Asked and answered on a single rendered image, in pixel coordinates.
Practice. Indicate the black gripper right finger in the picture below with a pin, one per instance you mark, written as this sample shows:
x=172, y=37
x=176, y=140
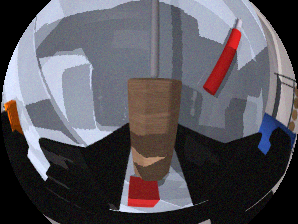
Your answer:
x=205, y=161

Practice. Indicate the brown-handled metal rod tool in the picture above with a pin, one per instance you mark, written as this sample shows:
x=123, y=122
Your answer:
x=153, y=109

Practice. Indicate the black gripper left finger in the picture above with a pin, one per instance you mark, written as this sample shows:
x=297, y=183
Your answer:
x=103, y=163

